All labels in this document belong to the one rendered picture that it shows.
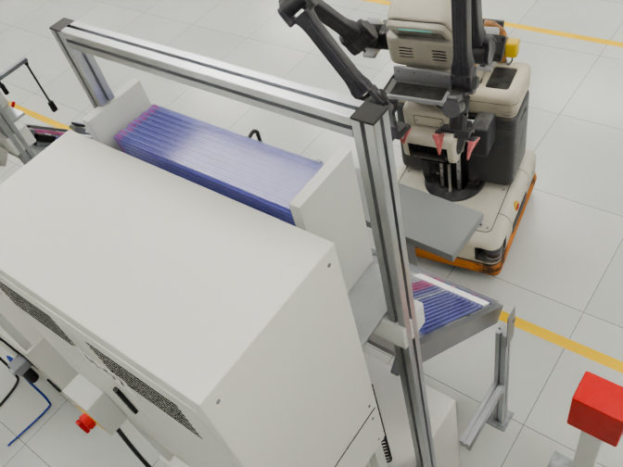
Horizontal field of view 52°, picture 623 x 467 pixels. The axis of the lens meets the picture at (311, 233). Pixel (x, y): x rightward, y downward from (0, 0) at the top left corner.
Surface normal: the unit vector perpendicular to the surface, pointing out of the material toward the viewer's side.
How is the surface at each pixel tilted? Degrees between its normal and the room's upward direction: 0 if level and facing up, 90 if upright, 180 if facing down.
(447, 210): 0
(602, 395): 0
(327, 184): 90
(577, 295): 0
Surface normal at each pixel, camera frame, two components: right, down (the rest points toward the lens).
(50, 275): -0.19, -0.65
